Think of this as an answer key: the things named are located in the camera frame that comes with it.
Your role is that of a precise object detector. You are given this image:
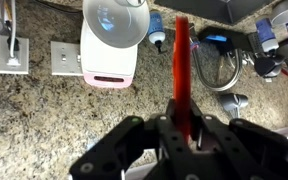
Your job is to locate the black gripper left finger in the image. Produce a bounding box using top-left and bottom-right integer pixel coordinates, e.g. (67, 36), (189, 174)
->
(69, 115), (166, 180)

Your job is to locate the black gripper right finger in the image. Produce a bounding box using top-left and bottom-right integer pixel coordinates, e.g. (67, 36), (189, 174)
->
(199, 115), (288, 180)

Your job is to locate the stainless steel faucet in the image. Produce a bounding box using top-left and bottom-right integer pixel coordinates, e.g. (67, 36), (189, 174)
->
(190, 39), (242, 92)

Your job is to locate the white pink cutting board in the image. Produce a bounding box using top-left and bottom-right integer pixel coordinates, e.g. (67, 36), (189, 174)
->
(80, 21), (138, 88)

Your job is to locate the black sponge tray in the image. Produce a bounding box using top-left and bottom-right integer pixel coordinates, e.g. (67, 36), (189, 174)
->
(197, 26), (252, 55)

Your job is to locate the blue sponge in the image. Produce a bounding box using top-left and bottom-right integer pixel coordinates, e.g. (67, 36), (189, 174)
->
(206, 35), (227, 42)

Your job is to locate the blue soap dispenser bottle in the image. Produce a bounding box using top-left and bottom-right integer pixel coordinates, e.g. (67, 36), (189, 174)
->
(147, 10), (166, 54)

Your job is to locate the stainless steel sink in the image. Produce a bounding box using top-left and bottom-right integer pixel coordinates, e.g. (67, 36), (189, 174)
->
(154, 0), (274, 25)

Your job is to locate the white light switch plate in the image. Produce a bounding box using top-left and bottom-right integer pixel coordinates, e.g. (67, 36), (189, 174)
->
(51, 41), (83, 76)

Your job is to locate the white wall outlet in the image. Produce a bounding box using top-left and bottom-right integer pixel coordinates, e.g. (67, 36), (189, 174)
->
(0, 35), (30, 75)

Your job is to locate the white plug and cord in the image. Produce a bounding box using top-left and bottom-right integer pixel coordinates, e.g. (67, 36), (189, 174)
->
(5, 0), (22, 66)

